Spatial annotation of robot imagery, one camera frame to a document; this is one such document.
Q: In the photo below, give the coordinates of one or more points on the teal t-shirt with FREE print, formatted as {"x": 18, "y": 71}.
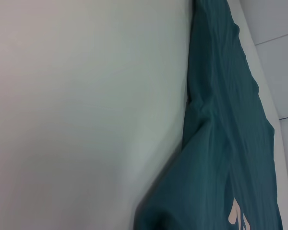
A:
{"x": 225, "y": 143}

